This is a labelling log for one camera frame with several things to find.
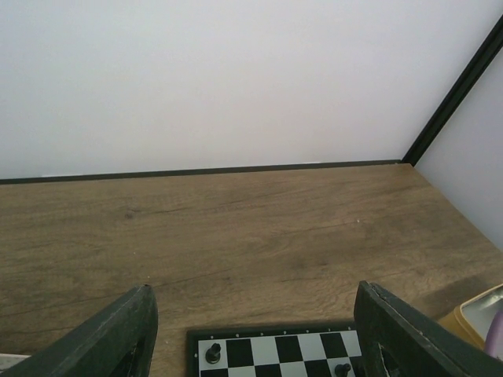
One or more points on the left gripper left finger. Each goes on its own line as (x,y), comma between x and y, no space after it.
(117,341)

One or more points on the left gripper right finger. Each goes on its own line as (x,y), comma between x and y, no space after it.
(397,340)

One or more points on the black chess piece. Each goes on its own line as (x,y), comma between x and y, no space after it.
(342,370)

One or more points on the black white chess board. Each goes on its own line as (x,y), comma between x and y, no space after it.
(303,349)

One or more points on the black chess pawn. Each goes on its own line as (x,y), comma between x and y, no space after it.
(213,353)

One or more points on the yellow metal tin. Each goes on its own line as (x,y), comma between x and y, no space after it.
(478,321)

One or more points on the black enclosure frame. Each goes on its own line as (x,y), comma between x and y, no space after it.
(474,70)

